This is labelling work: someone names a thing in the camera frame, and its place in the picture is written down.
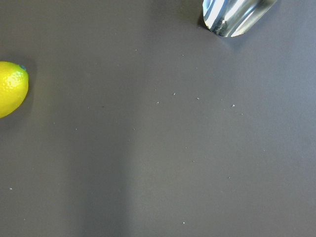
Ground yellow lemon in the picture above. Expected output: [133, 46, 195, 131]
[0, 61, 29, 118]

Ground metal scoop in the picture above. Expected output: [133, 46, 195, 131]
[202, 0, 276, 38]

